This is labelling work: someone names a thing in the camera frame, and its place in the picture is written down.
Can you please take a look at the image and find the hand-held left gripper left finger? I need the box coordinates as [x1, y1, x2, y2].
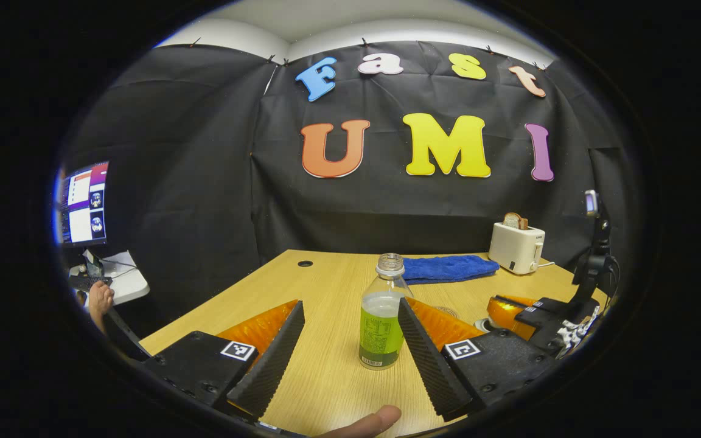
[141, 299, 306, 423]

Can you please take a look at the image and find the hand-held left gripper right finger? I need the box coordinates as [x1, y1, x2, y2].
[397, 297, 561, 422]

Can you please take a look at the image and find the green label water bottle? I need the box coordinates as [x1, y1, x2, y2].
[360, 253, 413, 370]

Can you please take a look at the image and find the white toaster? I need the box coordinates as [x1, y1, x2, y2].
[489, 222, 546, 276]

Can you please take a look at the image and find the blue towel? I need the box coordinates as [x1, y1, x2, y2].
[402, 255, 500, 285]

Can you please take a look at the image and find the white side desk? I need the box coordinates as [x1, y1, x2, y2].
[71, 249, 150, 306]

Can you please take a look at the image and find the black backdrop cloth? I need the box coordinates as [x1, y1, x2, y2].
[61, 41, 637, 317]

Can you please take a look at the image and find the black keyboard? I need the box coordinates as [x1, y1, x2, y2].
[69, 275, 113, 291]

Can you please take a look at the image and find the computer monitor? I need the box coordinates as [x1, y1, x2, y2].
[55, 161, 110, 247]

